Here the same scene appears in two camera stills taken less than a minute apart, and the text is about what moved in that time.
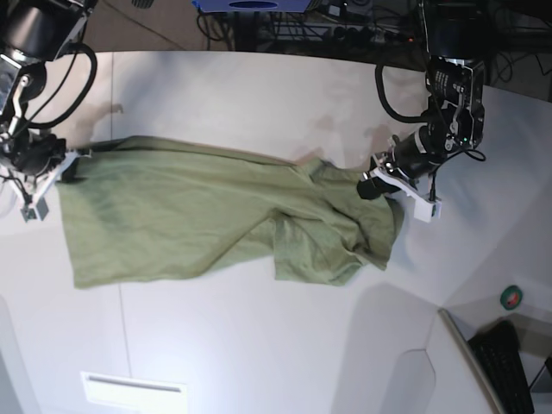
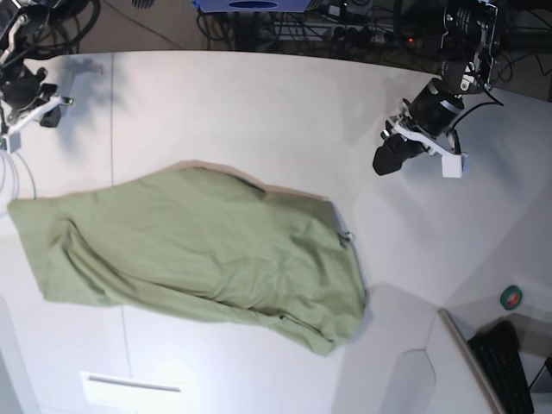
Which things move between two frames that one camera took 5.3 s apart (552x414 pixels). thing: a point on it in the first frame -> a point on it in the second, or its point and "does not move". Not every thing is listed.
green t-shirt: [142, 207] -> [196, 238]
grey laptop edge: [473, 361] does not move
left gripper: [32, 166] -> [24, 93]
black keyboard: [497, 347] does not move
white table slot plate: [134, 393] does not move
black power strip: [373, 36] does not move
